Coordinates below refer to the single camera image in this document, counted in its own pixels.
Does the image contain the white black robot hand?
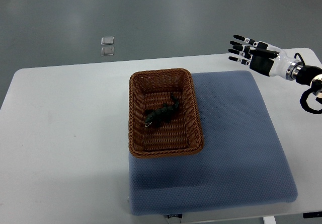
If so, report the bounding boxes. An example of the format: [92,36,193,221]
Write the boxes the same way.
[228,34,304,81]

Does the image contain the dark toy crocodile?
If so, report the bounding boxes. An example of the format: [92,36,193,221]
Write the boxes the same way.
[144,93,180,127]

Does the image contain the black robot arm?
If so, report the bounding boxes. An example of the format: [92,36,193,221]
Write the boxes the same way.
[295,65,321,114]

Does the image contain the brown wicker basket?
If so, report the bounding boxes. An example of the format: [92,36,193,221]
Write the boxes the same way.
[128,68,204,159]

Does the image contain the blue foam cushion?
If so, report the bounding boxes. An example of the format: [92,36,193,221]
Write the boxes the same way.
[129,71,298,215]

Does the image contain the upper metal floor plate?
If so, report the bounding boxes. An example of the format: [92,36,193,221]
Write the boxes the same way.
[101,36,114,45]

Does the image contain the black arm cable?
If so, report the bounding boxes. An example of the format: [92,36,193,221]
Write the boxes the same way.
[294,52,306,66]

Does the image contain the black table handle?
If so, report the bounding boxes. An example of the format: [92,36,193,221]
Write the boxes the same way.
[303,211,322,219]

